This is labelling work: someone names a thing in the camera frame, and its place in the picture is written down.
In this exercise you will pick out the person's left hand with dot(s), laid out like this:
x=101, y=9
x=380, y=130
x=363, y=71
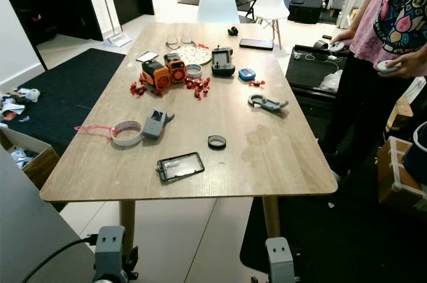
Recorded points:
x=411, y=65

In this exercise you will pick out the person's right hand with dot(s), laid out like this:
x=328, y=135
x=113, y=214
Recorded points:
x=345, y=36

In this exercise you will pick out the white round controller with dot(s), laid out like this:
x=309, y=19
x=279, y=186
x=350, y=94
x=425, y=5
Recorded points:
x=335, y=47
x=386, y=66

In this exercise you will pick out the clear plastic bag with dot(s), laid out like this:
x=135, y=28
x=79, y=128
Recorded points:
x=330, y=81

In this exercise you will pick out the black ottoman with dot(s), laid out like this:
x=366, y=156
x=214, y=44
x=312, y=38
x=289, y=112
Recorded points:
x=305, y=9

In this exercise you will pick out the crumpled white papers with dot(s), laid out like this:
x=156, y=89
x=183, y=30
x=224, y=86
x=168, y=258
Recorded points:
x=17, y=103

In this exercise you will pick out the person in pink shirt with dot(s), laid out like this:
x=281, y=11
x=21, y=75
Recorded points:
x=400, y=9

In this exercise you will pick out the dark blue bucket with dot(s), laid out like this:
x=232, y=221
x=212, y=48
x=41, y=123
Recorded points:
x=419, y=153

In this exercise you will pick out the dark grey rug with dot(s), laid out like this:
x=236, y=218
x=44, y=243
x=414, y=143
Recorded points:
x=73, y=86

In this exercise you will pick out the grey clamp tool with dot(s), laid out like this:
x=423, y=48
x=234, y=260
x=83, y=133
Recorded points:
x=267, y=103

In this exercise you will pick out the small blue box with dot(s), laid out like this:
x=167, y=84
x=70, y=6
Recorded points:
x=247, y=74

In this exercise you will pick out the small black object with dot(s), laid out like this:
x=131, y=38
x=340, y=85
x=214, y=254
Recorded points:
x=232, y=31

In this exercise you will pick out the cardboard box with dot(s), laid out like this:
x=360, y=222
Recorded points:
x=43, y=159

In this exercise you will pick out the wooden crate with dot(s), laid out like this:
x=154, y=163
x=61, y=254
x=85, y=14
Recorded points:
x=392, y=183

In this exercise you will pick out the black handheld controller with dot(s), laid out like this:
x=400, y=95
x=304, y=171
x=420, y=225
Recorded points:
x=222, y=61

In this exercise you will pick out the pale blue shell chair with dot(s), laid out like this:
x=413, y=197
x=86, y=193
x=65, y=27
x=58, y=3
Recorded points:
x=218, y=1

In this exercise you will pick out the light wooden table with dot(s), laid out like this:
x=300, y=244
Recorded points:
x=267, y=156

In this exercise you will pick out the round patterned plate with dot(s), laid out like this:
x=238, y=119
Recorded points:
x=198, y=53

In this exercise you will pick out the small white tape roll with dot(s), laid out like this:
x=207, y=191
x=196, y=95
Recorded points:
x=194, y=76

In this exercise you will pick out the red small pieces cluster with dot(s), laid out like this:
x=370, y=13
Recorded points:
x=197, y=86
x=140, y=87

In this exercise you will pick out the large white tape roll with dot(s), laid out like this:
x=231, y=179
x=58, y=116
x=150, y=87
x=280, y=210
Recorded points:
x=127, y=143

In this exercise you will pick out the white phone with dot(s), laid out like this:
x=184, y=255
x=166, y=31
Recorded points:
x=147, y=57

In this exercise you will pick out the orange black boxy device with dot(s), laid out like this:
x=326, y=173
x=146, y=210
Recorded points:
x=175, y=66

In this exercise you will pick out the thin-framed glasses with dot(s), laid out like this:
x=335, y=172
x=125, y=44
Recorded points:
x=172, y=45

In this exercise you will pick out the orange black round-faced device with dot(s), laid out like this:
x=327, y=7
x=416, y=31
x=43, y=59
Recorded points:
x=155, y=75

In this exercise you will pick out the grey plastic gadget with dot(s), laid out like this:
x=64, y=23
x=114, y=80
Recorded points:
x=155, y=124

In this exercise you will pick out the black rug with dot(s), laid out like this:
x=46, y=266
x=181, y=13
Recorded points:
x=340, y=243

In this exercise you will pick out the black tablet phone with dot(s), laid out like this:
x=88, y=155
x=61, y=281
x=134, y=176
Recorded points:
x=180, y=167

